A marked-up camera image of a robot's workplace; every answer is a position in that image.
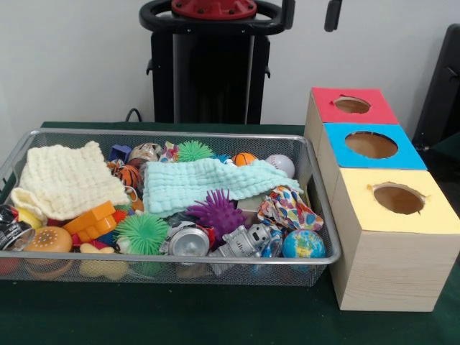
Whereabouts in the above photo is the purple spiky ball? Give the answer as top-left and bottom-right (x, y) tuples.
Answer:
(185, 189), (249, 238)

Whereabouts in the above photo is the black and red robot pedestal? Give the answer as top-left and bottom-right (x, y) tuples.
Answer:
(139, 0), (289, 125)

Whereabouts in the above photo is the wooden box with three holes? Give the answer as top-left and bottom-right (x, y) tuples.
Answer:
(303, 86), (460, 312)

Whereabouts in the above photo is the colourful heart print cloth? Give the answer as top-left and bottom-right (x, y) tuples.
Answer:
(257, 185), (324, 231)

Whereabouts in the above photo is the white baseball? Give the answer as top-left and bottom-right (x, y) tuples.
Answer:
(265, 154), (296, 180)

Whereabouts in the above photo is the orange plastic block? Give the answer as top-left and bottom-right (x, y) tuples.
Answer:
(63, 201), (118, 242)

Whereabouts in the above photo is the green spiky ball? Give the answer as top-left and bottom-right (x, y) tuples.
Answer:
(114, 214), (170, 256)

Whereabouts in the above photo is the dark green table cloth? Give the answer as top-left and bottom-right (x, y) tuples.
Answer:
(0, 121), (460, 345)
(429, 129), (460, 156)

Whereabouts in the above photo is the shallow metal mesh bin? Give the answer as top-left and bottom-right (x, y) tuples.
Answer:
(0, 128), (341, 288)

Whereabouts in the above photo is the orange striped tiger toy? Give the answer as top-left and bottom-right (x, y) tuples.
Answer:
(107, 160), (142, 188)

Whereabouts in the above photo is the silver toy robot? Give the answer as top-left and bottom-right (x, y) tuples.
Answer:
(208, 223), (271, 259)

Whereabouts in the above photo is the mint green waffle cloth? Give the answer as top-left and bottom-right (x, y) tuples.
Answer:
(142, 159), (304, 216)

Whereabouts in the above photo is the toy burger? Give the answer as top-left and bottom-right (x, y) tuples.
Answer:
(24, 226), (73, 254)

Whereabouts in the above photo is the black upright panel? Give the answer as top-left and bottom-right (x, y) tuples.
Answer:
(412, 23), (460, 144)

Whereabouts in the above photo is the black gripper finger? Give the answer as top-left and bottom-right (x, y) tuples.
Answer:
(282, 0), (295, 30)
(324, 0), (343, 32)

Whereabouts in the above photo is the globe print ball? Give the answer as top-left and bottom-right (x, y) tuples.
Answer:
(281, 229), (326, 259)

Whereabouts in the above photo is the cream waffle cloth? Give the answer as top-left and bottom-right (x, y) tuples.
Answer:
(10, 140), (130, 221)

